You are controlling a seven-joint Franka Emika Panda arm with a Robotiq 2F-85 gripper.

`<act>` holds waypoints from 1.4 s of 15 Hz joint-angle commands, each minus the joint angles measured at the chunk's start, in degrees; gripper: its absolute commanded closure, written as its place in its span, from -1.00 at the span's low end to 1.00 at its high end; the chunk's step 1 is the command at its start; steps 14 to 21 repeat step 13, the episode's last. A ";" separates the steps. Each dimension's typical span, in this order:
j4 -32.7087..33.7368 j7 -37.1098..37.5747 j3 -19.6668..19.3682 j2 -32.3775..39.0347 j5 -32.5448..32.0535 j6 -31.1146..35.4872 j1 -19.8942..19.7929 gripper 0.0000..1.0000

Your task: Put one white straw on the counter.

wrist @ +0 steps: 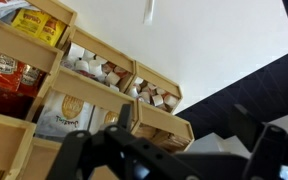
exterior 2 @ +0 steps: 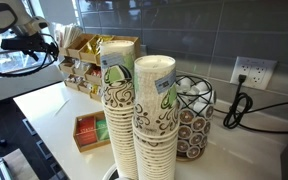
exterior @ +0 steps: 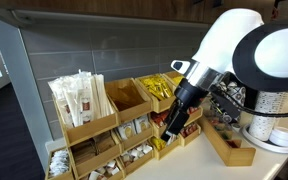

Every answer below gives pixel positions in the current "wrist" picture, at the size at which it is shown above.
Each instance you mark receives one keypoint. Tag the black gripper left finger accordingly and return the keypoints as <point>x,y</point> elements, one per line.
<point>117,153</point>

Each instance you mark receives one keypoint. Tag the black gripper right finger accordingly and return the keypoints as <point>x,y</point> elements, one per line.
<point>270,150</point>

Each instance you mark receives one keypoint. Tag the white packet with gold logo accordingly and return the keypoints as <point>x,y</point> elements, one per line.
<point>104,118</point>
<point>64,115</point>

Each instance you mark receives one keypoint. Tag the brown packets pile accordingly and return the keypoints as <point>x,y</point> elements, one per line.
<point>164,138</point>

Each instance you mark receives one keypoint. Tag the white creamer cup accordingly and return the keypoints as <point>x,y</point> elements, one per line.
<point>157,100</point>
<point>112,78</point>
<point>82,65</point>
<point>74,51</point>
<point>170,100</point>
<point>95,68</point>

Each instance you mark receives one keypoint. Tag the wooden condiment organizer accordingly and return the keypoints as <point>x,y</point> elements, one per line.
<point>84,88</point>

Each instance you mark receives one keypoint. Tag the red ketchup packets pile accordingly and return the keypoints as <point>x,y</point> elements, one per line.
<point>7,73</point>

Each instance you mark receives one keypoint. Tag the yellow mustard packet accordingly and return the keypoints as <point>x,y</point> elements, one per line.
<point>29,21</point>
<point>52,31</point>

